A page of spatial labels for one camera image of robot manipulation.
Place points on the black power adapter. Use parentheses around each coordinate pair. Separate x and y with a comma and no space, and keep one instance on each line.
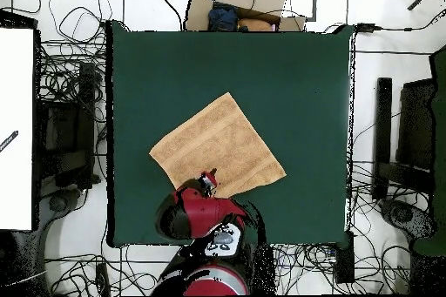
(365,27)

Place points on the grey chair base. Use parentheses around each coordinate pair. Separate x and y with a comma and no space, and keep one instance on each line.
(404,215)
(58,203)

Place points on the dark green table cloth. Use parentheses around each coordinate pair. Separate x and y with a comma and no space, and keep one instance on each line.
(156,67)

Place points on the green cloth on side table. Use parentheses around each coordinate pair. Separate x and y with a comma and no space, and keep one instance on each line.
(439,136)

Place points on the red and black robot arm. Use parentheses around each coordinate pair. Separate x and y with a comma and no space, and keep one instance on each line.
(205,211)

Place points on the black metal stand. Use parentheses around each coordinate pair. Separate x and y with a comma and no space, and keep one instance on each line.
(85,102)

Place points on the orange terry towel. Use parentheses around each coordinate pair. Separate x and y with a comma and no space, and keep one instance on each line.
(219,136)

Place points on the dark blue garment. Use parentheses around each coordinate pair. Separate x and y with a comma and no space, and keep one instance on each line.
(223,18)

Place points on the black metal frame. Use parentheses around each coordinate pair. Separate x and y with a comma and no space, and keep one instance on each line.
(383,119)

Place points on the orange garment in box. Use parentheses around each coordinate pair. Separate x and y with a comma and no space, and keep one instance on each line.
(256,25)

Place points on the black slim power strip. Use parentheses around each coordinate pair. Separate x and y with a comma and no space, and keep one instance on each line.
(102,279)

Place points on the black marker pen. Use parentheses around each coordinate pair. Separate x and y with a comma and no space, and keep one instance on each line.
(8,141)

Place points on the white panel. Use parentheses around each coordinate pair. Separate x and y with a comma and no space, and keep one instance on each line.
(15,119)

